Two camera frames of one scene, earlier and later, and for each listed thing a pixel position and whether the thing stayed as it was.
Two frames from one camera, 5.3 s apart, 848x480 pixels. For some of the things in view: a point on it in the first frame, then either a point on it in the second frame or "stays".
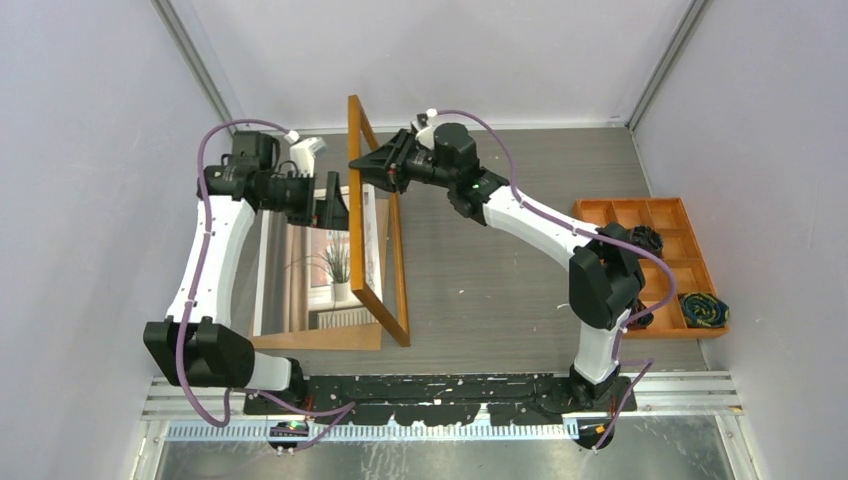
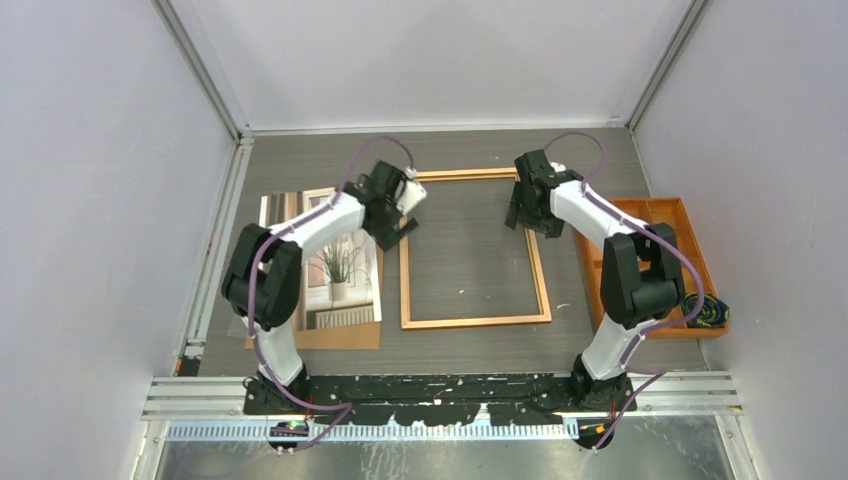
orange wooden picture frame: x=400 y=336 -> x=471 y=174
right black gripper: x=375 y=168 -> x=551 y=225
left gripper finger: x=332 y=212 -> x=398 y=234
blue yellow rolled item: x=702 y=310 stays
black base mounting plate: x=442 y=400 stays
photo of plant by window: x=301 y=275 stays
